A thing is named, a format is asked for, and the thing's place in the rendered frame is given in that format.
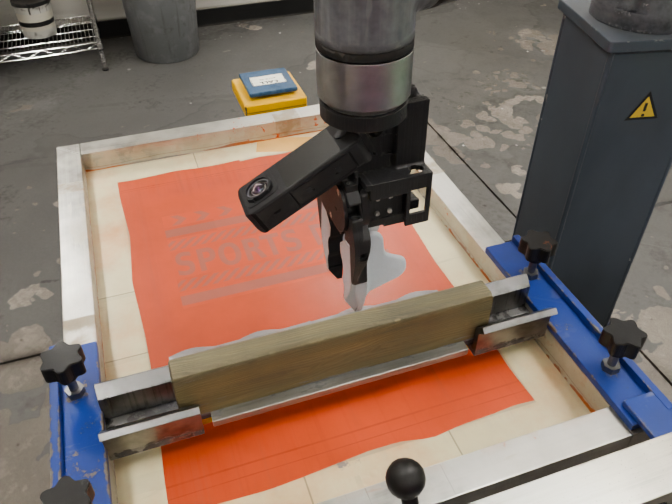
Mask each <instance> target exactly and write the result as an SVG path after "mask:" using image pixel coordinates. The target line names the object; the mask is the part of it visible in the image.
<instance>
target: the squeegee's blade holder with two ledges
mask: <svg viewBox="0 0 672 504"><path fill-rule="evenodd" d="M467 353H468V347H467V346H466V344H465V343H464V341H462V342H458V343H454V344H451V345H447V346H444V347H440V348H437V349H433V350H430V351H426V352H422V353H419V354H415V355H412V356H408V357H405V358H401V359H397V360H394V361H390V362H387V363H383V364H380V365H376V366H372V367H369V368H365V369H362V370H358V371H355V372H351V373H347V374H344V375H340V376H337V377H333V378H330V379H326V380H322V381H319V382H315V383H312V384H308V385H305V386H301V387H297V388H294V389H290V390H287V391H283V392H280V393H276V394H272V395H269V396H265V397H262V398H258V399H255V400H251V401H247V402H244V403H240V404H237V405H233V406H230V407H226V408H222V409H219V410H215V411H212V412H210V413H211V417H212V422H213V426H214V427H216V426H220V425H223V424H227V423H230V422H234V421H237V420H241V419H244V418H248V417H251V416H255V415H258V414H262V413H265V412H269V411H272V410H275V409H279V408H282V407H286V406H289V405H293V404H296V403H300V402H303V401H307V400H310V399H314V398H317V397H321V396H324V395H328V394H331V393H335V392H338V391H342V390H345V389H349V388H352V387H356V386H359V385H363V384H366V383H370V382H373V381H377V380H380V379H384V378H387V377H391V376H394V375H398V374H401V373H405V372H408V371H412V370H415V369H419V368H422V367H426V366H429V365H432V364H436V363H439V362H443V361H446V360H450V359H453V358H457V357H460V356H464V355H467Z"/></svg>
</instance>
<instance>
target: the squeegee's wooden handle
mask: <svg viewBox="0 0 672 504"><path fill-rule="evenodd" d="M492 304H493V295H492V293H491V291H490V290H489V288H488V287H487V286H486V285H485V283H484V282H483V281H481V280H480V281H476V282H472V283H468V284H464V285H460V286H457V287H453V288H449V289H445V290H441V291H437V292H433V293H429V294H425V295H421V296H417V297H413V298H410V299H406V300H402V301H398V302H394V303H390V304H386V305H382V306H378V307H374V308H370V309H366V310H363V311H359V312H355V313H351V314H347V315H343V316H339V317H335V318H331V319H327V320H323V321H319V322H315V323H312V324H308V325H304V326H300V327H296V328H292V329H288V330H284V331H280V332H276V333H272V334H268V335H265V336H261V337H257V338H253V339H249V340H245V341H241V342H237V343H233V344H229V345H225V346H221V347H218V348H214V349H210V350H206V351H202V352H198V353H194V354H190V355H186V356H182V357H178V358H174V359H171V360H169V361H168V367H169V372H170V377H171V382H172V386H173V390H174V393H175V397H176V401H177V405H178V408H179V410H180V409H183V408H187V407H190V406H194V405H199V409H200V413H201V418H202V420H203V419H207V418H210V417H211V413H210V412H212V411H215V410H219V409H222V408H226V407H230V406H233V405H237V404H240V403H244V402H247V401H251V400H255V399H258V398H262V397H265V396H269V395H272V394H276V393H280V392H283V391H287V390H290V389H294V388H297V387H301V386H305V385H308V384H312V383H315V382H319V381H322V380H326V379H330V378H333V377H337V376H340V375H344V374H347V373H351V372H355V371H358V370H362V369H365V368H369V367H372V366H376V365H380V364H383V363H387V362H390V361H394V360H397V359H401V358H405V357H408V356H412V355H415V354H419V353H422V352H426V351H430V350H433V349H437V348H440V347H444V346H447V345H451V344H454V343H458V342H462V341H464V343H465V344H466V345H469V344H472V343H473V340H474V335H475V330H476V328H477V327H480V326H484V325H488V322H489V317H490V313H491V308H492Z"/></svg>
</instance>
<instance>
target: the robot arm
mask: <svg viewBox="0 0 672 504"><path fill-rule="evenodd" d="M454 1H457V0H314V26H315V51H316V82H317V94H318V97H319V109H320V116H321V118H322V119H323V121H324V122H326V123H327V124H328V125H329V126H328V127H326V128H325V129H323V130H322V131H321V132H319V133H318V134H316V135H315V136H313V137H312V138H311V139H309V140H308V141H306V142H305V143H303V144H302V145H301V146H299V147H298V148H296V149H295V150H293V151H292V152H291V153H289V154H288V155H286V156H285V157H283V158H282V159H281V160H279V161H278V162H276V163H275V164H273V165H272V166H271V167H269V168H268V169H266V170H265V171H263V172H262V173H261V174H259V175H258V176H256V177H255V178H253V179H252V180H251V181H249V182H248V183H246V184H245V185H243V186H242V187H241V188H239V190H238V197H239V200H240V203H241V205H242V208H243V210H244V213H245V216H246V217H247V218H248V219H249V220H250V221H251V223H252V224H253V225H254V226H255V227H256V228H257V229H258V230H259V231H261V232H263V233H267V232H268V231H270V230H271V229H272V228H274V227H275V226H277V225H278V224H280V223H281V222H283V221H284V220H286V219H287V218H288V217H290V216H291V215H293V214H294V213H296V212H297V211H299V210H300V209H301V208H303V207H304V206H306V205H307V204H309V203H310V202H312V201H313V200H315V199H316V198H317V203H318V213H319V222H320V228H321V234H322V242H323V248H324V253H325V258H326V264H327V268H328V269H329V270H330V271H331V273H332V274H333V275H334V276H335V277H336V278H337V279H339V278H342V270H343V283H344V295H343V297H344V299H345V301H346V302H347V303H348V304H349V305H350V307H351V308H352V309H353V310H354V311H355V312H356V311H360V310H361V309H362V307H363V305H364V302H365V298H366V296H367V294H368V292H370V291H371V290H373V289H375V288H377V287H379V286H381V285H383V284H385V283H387V282H389V281H391V280H393V279H395V278H397V277H399V276H400V275H401V274H402V273H403V272H404V271H405V268H406V260H405V258H404V257H403V256H401V255H396V254H391V253H387V252H386V251H385V250H384V241H383V237H382V235H381V234H380V233H379V232H377V231H378V229H379V226H380V225H383V226H388V225H393V224H397V223H401V222H404V225H405V226H408V225H412V224H416V223H420V222H425V221H428V217H429V207H430V198H431V188H432V178H433V171H432V170H431V169H430V168H429V167H428V166H427V165H426V164H425V161H424V158H425V147H426V136H427V125H428V114H429V103H430V99H429V98H428V97H427V96H426V95H424V94H420V93H419V92H418V90H417V88H416V87H415V85H414V84H413V83H412V70H413V56H414V39H415V26H416V13H417V12H419V11H422V10H426V9H430V8H434V7H437V6H440V5H444V4H447V3H450V2H454ZM589 12H590V14H591V15H592V16H593V17H594V18H595V19H596V20H598V21H600V22H602V23H604V24H606V25H608V26H611V27H614V28H617V29H621V30H625V31H630V32H635V33H643V34H657V35H664V34H672V0H591V4H590V8H589ZM413 169H416V171H418V170H422V172H418V173H414V174H411V170H413ZM425 187H426V195H425V205H424V210H421V211H417V212H412V213H409V211H410V209H414V208H418V207H419V198H418V197H416V195H415V194H414V193H413V192H412V190H416V189H421V188H425Z"/></svg>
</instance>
